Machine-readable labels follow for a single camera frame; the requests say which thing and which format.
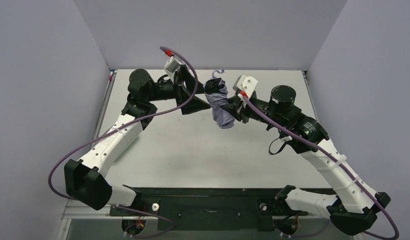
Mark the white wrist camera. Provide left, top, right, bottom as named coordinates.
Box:
left=164, top=55, right=182, bottom=82
left=233, top=74, right=258, bottom=97

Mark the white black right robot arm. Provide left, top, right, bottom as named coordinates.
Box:
left=221, top=85, right=391, bottom=236

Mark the aluminium table edge rail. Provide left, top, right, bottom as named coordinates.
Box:
left=77, top=69, right=118, bottom=163

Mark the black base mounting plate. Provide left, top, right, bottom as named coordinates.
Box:
left=109, top=187, right=306, bottom=232

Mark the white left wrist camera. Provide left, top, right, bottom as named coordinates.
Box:
left=164, top=55, right=182, bottom=82

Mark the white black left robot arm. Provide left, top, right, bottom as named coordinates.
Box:
left=63, top=64, right=211, bottom=210

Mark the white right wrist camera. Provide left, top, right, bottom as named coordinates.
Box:
left=233, top=74, right=258, bottom=97

